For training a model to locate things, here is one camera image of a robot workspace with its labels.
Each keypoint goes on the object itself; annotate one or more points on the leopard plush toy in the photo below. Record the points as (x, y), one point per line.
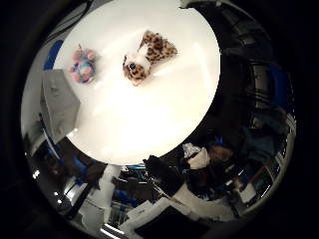
(149, 54)

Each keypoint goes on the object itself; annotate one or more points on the pink unicorn plush toy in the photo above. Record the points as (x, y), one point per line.
(83, 64)

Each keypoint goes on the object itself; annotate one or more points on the grey open box container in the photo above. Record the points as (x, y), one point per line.
(60, 103)

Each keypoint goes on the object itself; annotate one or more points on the person with white cloth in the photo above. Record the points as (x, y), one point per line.
(199, 157)

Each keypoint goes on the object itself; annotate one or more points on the blue chair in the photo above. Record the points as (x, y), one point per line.
(51, 54)

